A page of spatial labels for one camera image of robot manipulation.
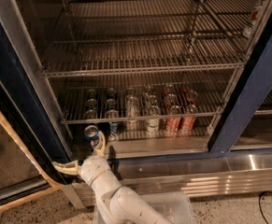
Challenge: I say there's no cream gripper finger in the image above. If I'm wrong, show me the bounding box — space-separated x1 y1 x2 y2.
52 161 80 175
93 132 106 157

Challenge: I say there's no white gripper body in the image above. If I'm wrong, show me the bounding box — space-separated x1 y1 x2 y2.
79 156 110 185

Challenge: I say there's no blue pepsi can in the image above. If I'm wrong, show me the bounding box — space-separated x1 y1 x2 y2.
84 125 99 149
83 109 97 119

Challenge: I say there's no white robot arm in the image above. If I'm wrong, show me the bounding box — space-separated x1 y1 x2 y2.
52 132 170 224

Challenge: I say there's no blue pepsi can behind front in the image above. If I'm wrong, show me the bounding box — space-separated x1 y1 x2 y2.
83 109 97 119

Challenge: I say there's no open glass fridge door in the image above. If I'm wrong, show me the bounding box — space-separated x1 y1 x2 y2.
0 84 63 212

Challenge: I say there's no silver white soda can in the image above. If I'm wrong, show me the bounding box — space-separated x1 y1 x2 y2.
126 95 139 128

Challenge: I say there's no white green soda can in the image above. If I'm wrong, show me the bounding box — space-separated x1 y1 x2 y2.
146 105 161 132

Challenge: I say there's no red soda can left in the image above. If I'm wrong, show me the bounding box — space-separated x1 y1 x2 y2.
165 105 181 135

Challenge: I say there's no red soda can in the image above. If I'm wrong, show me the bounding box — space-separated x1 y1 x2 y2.
165 105 181 135
180 105 197 132

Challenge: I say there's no red soda can right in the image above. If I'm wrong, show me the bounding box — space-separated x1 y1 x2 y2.
180 105 197 132

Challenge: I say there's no bottle on right upper shelf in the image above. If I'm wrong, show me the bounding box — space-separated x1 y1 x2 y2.
242 0 266 38

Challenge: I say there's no clear plastic bin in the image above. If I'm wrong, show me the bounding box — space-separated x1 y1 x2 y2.
93 191 196 224

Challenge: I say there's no middle wire fridge shelf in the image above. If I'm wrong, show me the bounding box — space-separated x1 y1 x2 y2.
62 70 233 125

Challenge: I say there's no wire fridge shelf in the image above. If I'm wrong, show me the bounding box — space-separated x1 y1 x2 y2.
62 70 233 125
41 0 256 77

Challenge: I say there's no upper wire fridge shelf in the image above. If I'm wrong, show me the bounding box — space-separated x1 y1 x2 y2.
41 0 256 77

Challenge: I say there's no black floor cable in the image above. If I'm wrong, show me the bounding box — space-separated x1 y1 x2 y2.
258 189 272 224

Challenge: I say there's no blue fridge centre post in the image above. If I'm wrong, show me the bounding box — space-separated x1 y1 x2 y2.
210 35 272 155

